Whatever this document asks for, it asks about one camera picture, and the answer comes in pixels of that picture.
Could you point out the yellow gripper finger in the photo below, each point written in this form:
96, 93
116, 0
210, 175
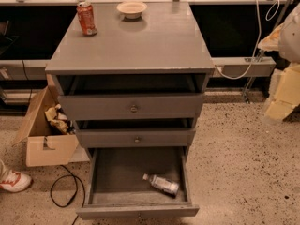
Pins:
271, 42
284, 93

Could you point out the grey bottom drawer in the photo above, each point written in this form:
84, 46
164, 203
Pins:
116, 187

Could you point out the grey drawer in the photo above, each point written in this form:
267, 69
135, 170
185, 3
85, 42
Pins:
135, 133
138, 106
116, 187

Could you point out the white and red sneaker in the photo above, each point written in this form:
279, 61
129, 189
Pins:
15, 181

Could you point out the white paper bowl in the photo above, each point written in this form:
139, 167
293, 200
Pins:
132, 10

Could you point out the orange soda can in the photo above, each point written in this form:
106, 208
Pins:
86, 18

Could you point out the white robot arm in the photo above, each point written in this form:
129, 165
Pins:
284, 90

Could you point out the grey top drawer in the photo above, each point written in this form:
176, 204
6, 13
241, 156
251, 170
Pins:
138, 106

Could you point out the crumpled trash in box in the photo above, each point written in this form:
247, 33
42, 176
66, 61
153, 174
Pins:
57, 119

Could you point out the clear plastic water bottle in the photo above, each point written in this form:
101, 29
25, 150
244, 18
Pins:
167, 186

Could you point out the grey middle drawer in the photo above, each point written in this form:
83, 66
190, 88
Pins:
135, 133

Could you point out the cardboard box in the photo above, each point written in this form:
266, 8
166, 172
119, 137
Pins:
44, 146

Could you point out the grey drawer cabinet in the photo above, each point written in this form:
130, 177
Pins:
161, 52

